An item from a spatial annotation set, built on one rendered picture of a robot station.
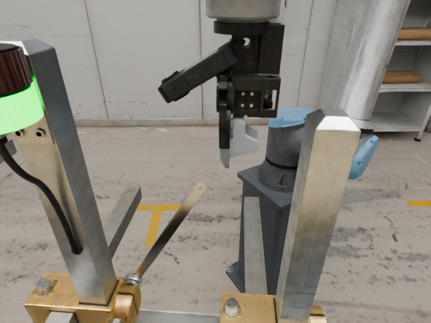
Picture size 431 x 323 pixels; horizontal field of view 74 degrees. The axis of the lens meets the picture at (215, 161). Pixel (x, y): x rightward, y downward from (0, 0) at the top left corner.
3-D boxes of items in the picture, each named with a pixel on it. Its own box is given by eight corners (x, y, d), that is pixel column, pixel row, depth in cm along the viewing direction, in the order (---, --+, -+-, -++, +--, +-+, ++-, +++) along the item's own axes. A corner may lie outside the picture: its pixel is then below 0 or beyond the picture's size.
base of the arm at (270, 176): (248, 173, 113) (249, 151, 108) (283, 161, 121) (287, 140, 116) (281, 198, 99) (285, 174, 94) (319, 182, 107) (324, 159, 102)
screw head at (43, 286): (42, 280, 39) (39, 274, 38) (57, 281, 39) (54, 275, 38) (33, 294, 37) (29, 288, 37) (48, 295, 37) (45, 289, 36)
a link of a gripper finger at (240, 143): (257, 178, 43) (262, 121, 39) (219, 177, 43) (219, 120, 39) (256, 167, 46) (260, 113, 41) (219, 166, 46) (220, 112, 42)
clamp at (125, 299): (55, 293, 43) (45, 271, 40) (143, 300, 42) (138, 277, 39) (31, 331, 38) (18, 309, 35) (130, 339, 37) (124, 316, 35)
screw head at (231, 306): (224, 300, 38) (224, 295, 38) (240, 302, 38) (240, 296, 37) (223, 315, 36) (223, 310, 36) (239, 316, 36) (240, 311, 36)
